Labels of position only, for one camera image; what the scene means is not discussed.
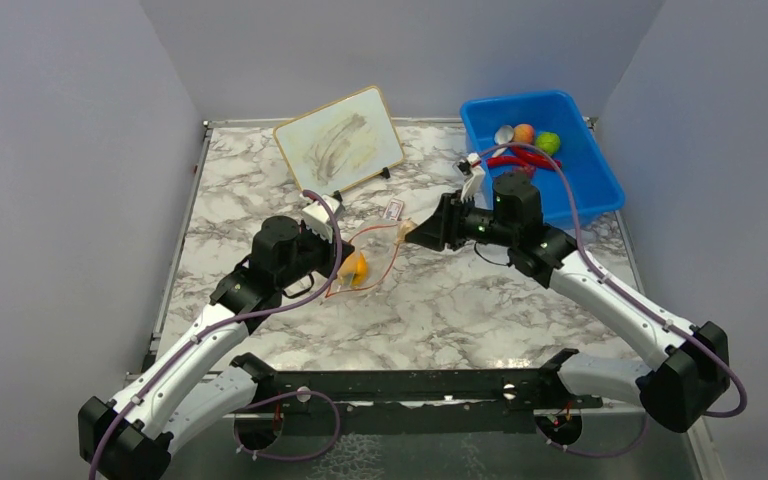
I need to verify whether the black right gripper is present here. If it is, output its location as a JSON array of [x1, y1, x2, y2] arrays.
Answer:
[[407, 191, 517, 252]]

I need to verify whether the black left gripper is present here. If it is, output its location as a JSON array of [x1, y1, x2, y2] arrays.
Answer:
[[277, 220, 355, 289]]

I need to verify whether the garlic bulb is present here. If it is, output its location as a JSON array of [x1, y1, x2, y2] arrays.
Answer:
[[398, 220, 417, 242]]

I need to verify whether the clear zip bag orange zipper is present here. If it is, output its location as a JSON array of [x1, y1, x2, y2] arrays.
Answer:
[[325, 219, 405, 299]]

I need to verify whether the yellow bell pepper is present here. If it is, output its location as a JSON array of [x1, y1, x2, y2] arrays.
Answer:
[[337, 251, 369, 288]]

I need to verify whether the red grape bunch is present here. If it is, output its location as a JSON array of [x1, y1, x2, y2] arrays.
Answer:
[[512, 164, 537, 179]]

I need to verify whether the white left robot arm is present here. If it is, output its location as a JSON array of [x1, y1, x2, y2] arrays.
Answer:
[[78, 208, 353, 479]]

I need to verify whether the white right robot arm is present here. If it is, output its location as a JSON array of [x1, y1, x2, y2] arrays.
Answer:
[[405, 172, 732, 433]]

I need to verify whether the red white staple box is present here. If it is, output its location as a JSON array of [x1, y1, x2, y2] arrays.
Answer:
[[383, 199, 404, 221]]

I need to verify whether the red chili pepper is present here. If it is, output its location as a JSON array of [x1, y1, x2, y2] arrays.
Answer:
[[509, 147, 563, 171], [485, 155, 531, 168]]

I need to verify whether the white mushroom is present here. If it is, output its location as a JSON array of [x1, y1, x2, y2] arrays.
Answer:
[[491, 125, 515, 158]]

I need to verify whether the peach fruit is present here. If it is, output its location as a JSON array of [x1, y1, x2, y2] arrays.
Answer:
[[512, 123, 536, 145]]

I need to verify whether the green lime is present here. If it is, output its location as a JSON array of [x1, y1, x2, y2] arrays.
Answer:
[[533, 131, 562, 156]]

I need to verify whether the blue plastic bin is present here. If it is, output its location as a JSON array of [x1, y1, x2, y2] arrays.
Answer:
[[460, 90, 625, 226]]

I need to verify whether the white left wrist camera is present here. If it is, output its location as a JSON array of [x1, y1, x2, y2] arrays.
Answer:
[[301, 195, 344, 242]]

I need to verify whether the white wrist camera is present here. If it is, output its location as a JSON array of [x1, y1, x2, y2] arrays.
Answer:
[[301, 195, 344, 242], [456, 153, 486, 204]]

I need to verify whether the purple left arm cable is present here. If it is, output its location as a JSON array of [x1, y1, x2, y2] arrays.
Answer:
[[87, 190, 344, 480]]

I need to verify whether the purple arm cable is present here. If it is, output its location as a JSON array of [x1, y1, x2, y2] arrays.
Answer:
[[479, 142, 748, 419], [87, 190, 344, 480]]

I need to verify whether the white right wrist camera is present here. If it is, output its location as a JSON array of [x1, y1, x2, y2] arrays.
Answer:
[[456, 153, 486, 204]]

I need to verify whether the small whiteboard yellow frame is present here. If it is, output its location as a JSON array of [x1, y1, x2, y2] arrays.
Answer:
[[273, 85, 405, 194]]

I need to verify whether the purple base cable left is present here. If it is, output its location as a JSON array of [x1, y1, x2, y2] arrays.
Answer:
[[232, 387, 342, 464]]

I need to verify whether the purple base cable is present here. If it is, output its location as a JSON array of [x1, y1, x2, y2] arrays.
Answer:
[[232, 387, 342, 464], [534, 401, 650, 460]]

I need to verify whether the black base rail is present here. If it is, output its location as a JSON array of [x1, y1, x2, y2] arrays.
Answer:
[[229, 353, 603, 437]]

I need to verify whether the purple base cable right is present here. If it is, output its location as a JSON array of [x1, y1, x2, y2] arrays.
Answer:
[[534, 401, 650, 460]]

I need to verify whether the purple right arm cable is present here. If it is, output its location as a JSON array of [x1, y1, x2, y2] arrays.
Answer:
[[479, 142, 748, 419]]

